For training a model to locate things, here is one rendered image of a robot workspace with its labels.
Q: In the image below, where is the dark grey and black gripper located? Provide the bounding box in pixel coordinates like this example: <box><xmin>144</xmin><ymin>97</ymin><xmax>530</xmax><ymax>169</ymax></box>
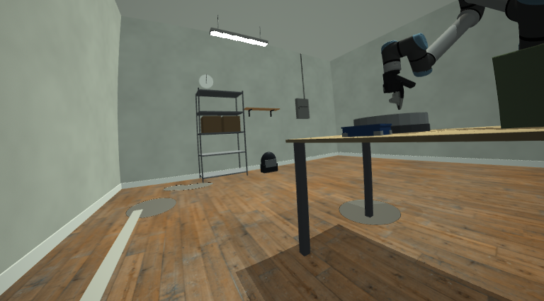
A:
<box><xmin>383</xmin><ymin>69</ymin><xmax>404</xmax><ymax>110</ymax></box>

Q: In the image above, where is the blue crate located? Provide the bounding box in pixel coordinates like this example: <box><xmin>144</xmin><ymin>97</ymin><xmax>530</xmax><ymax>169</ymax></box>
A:
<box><xmin>341</xmin><ymin>124</ymin><xmax>392</xmax><ymax>137</ymax></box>

